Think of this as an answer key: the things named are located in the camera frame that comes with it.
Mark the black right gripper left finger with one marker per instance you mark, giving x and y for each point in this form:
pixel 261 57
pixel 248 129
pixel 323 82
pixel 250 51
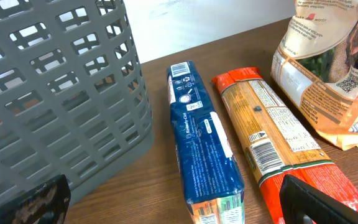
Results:
pixel 47 203

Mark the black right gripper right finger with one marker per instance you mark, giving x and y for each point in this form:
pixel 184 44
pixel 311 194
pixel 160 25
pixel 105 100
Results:
pixel 301 203

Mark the orange spaghetti pack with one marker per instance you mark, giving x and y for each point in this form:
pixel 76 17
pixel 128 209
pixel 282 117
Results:
pixel 275 143

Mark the blue tissue pack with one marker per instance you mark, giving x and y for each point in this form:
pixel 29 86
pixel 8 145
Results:
pixel 212 184

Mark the beige coffee pouch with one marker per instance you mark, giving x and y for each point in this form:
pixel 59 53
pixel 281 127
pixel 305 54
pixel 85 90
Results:
pixel 316 65

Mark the grey plastic basket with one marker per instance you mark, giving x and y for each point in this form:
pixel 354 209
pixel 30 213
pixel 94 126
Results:
pixel 73 99

